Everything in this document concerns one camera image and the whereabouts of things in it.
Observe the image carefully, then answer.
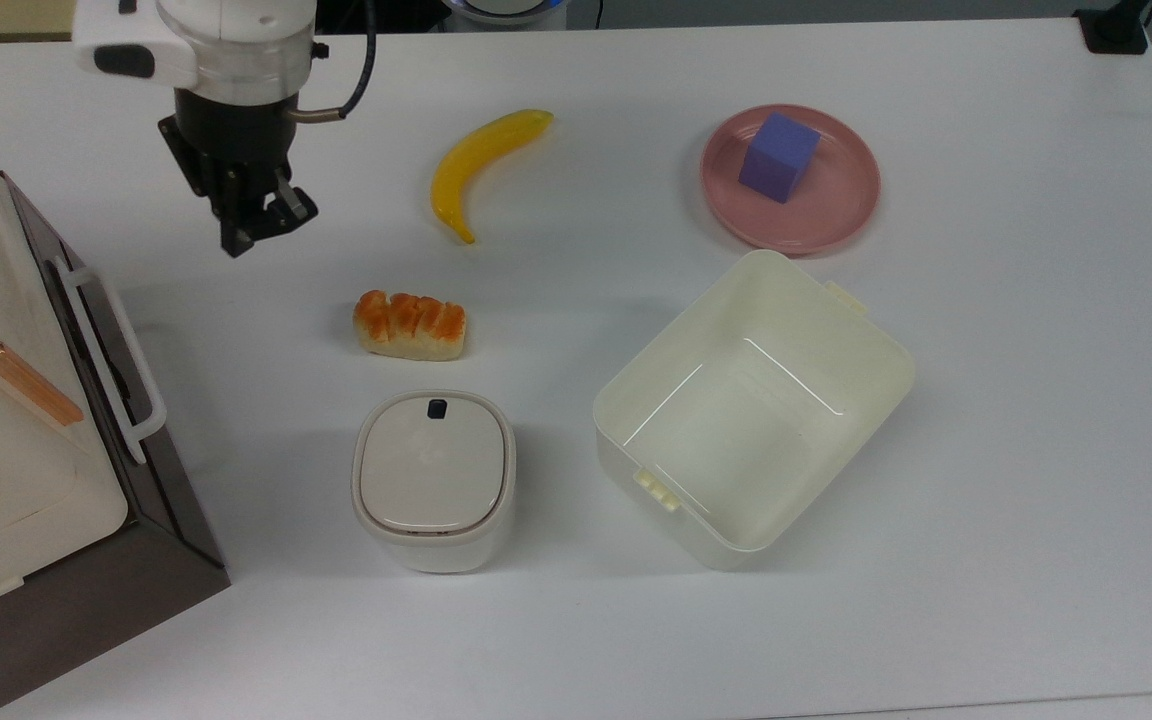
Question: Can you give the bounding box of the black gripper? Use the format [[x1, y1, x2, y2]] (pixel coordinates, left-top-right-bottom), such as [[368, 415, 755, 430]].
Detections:
[[158, 88, 320, 259]]

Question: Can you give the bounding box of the white drawer handle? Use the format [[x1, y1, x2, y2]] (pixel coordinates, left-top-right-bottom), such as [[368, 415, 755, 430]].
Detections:
[[51, 255, 168, 466]]

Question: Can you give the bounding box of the dark wood drawer cabinet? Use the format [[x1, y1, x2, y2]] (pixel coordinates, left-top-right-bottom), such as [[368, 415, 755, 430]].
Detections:
[[0, 170, 232, 720]]

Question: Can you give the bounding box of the toy bread with orange glaze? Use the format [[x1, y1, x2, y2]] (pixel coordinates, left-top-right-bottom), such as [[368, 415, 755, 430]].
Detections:
[[352, 290, 468, 362]]

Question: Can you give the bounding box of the yellow toy banana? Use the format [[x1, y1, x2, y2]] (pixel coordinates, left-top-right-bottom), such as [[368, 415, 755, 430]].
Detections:
[[430, 109, 555, 245]]

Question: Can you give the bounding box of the cream lidded trash can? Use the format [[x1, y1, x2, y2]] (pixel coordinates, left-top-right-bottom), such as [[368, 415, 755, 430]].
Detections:
[[350, 389, 518, 575]]

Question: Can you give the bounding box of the cream open plastic bin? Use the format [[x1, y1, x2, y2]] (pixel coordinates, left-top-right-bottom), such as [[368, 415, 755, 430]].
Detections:
[[592, 249, 917, 573]]

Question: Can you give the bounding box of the purple cube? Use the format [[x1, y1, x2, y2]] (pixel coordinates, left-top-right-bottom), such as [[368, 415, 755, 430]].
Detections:
[[738, 112, 823, 205]]

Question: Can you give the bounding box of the pink plate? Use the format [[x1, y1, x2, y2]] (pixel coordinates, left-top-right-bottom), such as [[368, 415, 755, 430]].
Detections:
[[700, 104, 882, 256]]

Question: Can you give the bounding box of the black table clamp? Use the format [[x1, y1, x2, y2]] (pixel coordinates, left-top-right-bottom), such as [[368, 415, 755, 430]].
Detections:
[[1074, 0, 1152, 55]]

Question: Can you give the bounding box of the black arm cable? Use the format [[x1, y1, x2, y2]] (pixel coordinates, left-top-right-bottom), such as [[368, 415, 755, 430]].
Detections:
[[286, 0, 378, 123]]

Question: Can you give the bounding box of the copper cabinet door handle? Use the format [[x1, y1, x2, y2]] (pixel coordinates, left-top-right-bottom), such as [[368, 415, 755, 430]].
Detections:
[[0, 341, 85, 427]]

